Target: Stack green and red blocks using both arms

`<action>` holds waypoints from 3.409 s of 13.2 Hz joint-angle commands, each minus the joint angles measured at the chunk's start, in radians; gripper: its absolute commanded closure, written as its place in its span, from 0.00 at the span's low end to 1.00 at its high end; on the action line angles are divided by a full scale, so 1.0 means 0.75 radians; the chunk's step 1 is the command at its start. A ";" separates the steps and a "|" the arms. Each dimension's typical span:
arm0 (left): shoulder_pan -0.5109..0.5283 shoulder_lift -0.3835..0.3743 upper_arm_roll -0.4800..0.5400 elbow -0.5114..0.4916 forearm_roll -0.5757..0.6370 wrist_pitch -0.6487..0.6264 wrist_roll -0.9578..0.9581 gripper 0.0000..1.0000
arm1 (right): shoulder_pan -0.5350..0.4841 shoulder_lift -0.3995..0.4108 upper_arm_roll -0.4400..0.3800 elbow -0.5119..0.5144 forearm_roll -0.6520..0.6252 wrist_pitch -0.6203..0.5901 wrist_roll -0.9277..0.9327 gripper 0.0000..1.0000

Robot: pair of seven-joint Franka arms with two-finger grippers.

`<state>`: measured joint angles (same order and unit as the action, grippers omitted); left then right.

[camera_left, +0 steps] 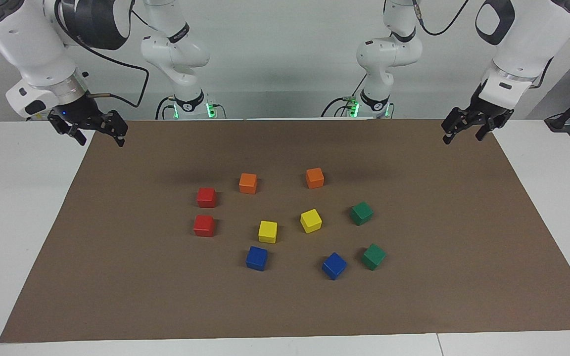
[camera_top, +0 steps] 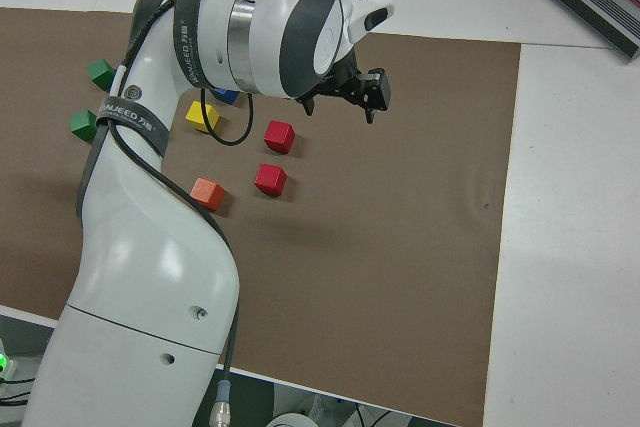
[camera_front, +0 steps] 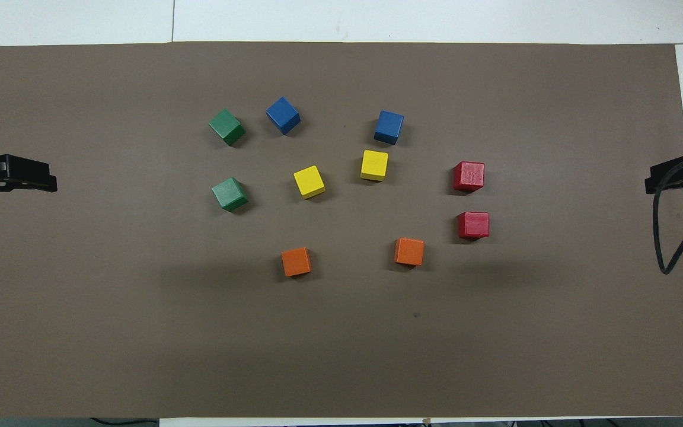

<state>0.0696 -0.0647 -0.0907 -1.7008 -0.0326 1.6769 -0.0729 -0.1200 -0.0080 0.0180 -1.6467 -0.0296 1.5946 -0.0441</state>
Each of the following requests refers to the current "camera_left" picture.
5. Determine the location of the black right base cable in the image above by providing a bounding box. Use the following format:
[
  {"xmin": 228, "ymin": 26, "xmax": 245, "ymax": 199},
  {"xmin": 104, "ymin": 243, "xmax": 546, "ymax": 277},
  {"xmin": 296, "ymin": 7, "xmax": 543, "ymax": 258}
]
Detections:
[{"xmin": 155, "ymin": 96, "xmax": 174, "ymax": 120}]

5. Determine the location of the green wooden cube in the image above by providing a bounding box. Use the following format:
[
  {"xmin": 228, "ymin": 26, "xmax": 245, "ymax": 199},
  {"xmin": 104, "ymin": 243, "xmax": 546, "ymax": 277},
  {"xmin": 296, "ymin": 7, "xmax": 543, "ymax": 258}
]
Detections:
[
  {"xmin": 350, "ymin": 201, "xmax": 374, "ymax": 226},
  {"xmin": 362, "ymin": 243, "xmax": 387, "ymax": 271}
]

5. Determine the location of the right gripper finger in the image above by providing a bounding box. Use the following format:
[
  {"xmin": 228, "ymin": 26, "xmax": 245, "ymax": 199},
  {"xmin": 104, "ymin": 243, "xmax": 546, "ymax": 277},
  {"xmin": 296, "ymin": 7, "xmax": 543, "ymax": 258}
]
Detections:
[
  {"xmin": 101, "ymin": 112, "xmax": 128, "ymax": 147},
  {"xmin": 67, "ymin": 124, "xmax": 88, "ymax": 145}
]

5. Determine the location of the blue wooden cube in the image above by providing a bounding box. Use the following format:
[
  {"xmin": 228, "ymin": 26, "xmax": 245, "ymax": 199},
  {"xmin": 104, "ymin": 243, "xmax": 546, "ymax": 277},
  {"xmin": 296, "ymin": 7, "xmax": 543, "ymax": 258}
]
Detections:
[
  {"xmin": 321, "ymin": 252, "xmax": 348, "ymax": 281},
  {"xmin": 245, "ymin": 246, "xmax": 269, "ymax": 272}
]

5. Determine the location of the red wooden cube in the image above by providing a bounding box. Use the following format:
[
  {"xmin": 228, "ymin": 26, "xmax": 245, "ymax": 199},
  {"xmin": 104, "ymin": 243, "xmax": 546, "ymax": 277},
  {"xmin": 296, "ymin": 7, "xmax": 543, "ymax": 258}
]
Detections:
[
  {"xmin": 193, "ymin": 215, "xmax": 216, "ymax": 238},
  {"xmin": 196, "ymin": 187, "xmax": 217, "ymax": 208}
]

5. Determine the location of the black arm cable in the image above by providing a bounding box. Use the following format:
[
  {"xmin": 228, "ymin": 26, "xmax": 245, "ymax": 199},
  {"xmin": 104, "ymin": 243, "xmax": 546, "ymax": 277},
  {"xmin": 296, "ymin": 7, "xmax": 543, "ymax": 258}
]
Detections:
[
  {"xmin": 53, "ymin": 0, "xmax": 150, "ymax": 108},
  {"xmin": 411, "ymin": 0, "xmax": 470, "ymax": 36}
]

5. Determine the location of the brown table mat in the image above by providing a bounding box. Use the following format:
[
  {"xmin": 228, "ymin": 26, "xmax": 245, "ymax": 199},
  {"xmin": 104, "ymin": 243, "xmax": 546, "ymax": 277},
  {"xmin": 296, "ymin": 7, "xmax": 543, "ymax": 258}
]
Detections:
[{"xmin": 0, "ymin": 118, "xmax": 570, "ymax": 343}]

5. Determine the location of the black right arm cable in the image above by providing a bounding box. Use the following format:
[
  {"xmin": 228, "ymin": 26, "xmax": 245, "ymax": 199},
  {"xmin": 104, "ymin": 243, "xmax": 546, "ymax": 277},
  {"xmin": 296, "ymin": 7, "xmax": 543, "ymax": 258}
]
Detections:
[{"xmin": 53, "ymin": 0, "xmax": 150, "ymax": 108}]

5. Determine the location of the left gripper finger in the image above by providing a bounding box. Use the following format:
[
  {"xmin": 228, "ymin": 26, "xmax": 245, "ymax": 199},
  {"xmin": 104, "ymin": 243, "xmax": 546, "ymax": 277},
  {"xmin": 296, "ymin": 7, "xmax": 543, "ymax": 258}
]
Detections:
[
  {"xmin": 442, "ymin": 110, "xmax": 478, "ymax": 145},
  {"xmin": 475, "ymin": 119, "xmax": 501, "ymax": 141}
]

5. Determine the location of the black left base cable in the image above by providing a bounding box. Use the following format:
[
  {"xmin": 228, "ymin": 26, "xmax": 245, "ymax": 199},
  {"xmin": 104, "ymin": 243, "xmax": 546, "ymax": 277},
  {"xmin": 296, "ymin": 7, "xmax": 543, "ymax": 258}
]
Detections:
[{"xmin": 321, "ymin": 72, "xmax": 367, "ymax": 118}]

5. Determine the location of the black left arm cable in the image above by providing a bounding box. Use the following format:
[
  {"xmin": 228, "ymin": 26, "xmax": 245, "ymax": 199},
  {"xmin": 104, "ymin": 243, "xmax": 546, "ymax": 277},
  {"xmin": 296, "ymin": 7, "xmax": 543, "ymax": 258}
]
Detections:
[{"xmin": 411, "ymin": 0, "xmax": 470, "ymax": 36}]

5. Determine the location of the yellow wooden cube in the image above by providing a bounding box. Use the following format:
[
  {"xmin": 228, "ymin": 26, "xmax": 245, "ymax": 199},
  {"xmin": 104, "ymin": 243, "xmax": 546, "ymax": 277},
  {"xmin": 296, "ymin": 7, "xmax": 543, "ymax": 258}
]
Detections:
[
  {"xmin": 300, "ymin": 209, "xmax": 323, "ymax": 234},
  {"xmin": 258, "ymin": 221, "xmax": 278, "ymax": 244}
]

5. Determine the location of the black base cable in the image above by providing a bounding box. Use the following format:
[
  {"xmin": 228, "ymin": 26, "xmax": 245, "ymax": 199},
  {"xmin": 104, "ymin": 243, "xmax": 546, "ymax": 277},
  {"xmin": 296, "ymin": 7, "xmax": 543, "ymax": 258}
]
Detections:
[
  {"xmin": 321, "ymin": 72, "xmax": 367, "ymax": 118},
  {"xmin": 155, "ymin": 96, "xmax": 174, "ymax": 120}
]

